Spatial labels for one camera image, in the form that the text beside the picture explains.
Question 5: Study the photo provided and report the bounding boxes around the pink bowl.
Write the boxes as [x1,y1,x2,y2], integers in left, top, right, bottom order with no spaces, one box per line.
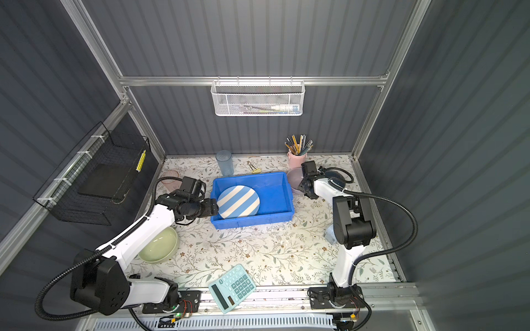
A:
[287,167,304,195]

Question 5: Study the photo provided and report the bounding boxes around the blue grey bowl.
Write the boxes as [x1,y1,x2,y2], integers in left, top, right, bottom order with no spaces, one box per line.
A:
[325,170,346,188]

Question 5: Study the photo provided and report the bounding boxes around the green bowl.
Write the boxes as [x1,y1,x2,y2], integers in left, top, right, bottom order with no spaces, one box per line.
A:
[138,227,180,264]

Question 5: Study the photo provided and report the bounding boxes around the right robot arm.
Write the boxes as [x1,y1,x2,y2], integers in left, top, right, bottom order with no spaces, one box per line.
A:
[298,161,376,289]

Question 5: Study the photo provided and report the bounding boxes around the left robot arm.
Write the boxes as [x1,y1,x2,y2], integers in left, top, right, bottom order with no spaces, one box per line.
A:
[70,177,218,315]

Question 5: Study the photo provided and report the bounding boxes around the blue plastic bin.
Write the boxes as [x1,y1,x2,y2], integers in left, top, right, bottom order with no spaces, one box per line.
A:
[211,172,294,230]

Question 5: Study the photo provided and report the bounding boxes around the pink pencil cup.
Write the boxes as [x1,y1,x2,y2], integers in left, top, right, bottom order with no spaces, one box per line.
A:
[288,151,306,169]

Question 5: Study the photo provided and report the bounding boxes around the pink translucent tumbler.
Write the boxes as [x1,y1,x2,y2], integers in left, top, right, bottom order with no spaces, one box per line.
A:
[161,170,182,192]

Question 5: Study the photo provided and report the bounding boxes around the pencils bundle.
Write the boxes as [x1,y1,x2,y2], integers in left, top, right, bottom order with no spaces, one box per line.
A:
[284,135,314,156]

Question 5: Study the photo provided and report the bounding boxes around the brass clip on table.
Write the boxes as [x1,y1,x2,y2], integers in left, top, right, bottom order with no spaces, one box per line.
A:
[247,161,262,175]

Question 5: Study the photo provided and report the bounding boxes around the blue translucent tumbler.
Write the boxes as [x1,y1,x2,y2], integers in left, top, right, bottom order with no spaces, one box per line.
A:
[215,150,234,177]

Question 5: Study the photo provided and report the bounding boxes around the yellow tag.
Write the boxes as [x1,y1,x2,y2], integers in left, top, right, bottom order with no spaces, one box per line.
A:
[135,150,146,172]

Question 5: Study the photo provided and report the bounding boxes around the small light blue cup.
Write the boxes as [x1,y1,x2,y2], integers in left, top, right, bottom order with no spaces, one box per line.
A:
[324,225,337,245]

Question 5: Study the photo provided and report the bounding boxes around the pens in white basket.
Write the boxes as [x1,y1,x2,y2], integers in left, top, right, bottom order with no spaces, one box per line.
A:
[237,104,302,116]

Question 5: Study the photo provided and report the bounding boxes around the black slab in basket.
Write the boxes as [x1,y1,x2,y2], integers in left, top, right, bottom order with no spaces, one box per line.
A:
[77,164,129,199]

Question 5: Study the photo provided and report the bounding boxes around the teal calculator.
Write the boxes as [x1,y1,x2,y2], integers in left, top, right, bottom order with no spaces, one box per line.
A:
[208,264,256,314]

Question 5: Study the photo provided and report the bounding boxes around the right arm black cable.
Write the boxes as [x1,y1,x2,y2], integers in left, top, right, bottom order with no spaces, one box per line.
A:
[318,166,419,286]

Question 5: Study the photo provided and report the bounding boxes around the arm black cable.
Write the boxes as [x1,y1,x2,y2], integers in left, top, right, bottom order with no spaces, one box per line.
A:
[318,166,419,286]
[35,176,187,322]

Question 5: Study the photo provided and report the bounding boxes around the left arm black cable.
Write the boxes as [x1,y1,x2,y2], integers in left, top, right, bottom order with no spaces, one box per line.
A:
[35,176,187,322]

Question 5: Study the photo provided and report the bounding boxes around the black wire basket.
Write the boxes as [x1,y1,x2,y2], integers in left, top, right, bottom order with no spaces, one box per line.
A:
[33,124,150,226]

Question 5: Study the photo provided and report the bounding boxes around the white wire mesh basket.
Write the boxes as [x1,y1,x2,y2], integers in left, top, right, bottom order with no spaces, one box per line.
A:
[211,78,306,117]

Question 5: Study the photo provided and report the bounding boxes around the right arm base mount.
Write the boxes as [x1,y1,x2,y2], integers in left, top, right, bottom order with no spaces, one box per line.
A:
[306,279,366,310]

